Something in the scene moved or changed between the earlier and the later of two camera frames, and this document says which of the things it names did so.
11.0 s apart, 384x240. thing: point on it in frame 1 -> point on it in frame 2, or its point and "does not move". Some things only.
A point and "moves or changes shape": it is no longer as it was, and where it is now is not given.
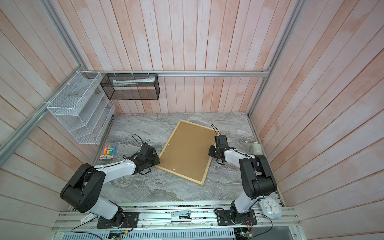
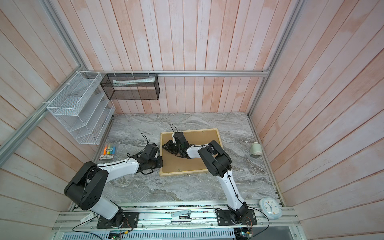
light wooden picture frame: x=214 y=131 moves or changes shape
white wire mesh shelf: x=82 y=108 does not move
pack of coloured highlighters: x=108 y=153 does not move
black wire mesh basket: x=131 y=86 does not move
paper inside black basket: x=124 y=82 does not move
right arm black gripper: x=211 y=152 -> x=168 y=147
